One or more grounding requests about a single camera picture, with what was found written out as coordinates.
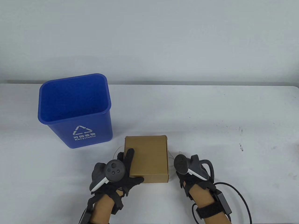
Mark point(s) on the person's right hand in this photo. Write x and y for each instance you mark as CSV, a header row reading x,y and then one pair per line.
x,y
196,184

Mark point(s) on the person's left hand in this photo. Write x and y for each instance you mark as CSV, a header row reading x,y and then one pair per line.
x,y
129,156

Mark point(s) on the brown cardboard box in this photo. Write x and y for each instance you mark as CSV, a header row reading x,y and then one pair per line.
x,y
149,158

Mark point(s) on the person's left forearm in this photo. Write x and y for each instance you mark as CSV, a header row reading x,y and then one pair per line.
x,y
102,210

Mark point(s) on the person's right forearm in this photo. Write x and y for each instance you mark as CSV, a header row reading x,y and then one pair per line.
x,y
208,198

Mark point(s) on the black right wrist box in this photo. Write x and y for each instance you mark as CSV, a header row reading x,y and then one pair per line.
x,y
224,203

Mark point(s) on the black wrist box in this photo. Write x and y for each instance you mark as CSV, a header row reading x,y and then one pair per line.
x,y
86,215
224,203

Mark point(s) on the black left wrist box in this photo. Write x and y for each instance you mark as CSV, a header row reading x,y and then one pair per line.
x,y
86,215

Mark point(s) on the grey left hand controller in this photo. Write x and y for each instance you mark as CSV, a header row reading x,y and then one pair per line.
x,y
114,171

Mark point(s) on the grey hand controller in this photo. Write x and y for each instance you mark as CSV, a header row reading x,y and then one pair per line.
x,y
182,163
114,171

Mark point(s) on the grey right hand controller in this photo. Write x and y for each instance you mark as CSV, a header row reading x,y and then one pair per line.
x,y
182,163

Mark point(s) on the blue plastic recycling bin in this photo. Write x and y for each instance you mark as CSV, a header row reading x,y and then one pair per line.
x,y
70,102

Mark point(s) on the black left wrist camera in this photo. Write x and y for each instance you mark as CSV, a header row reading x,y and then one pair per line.
x,y
118,205

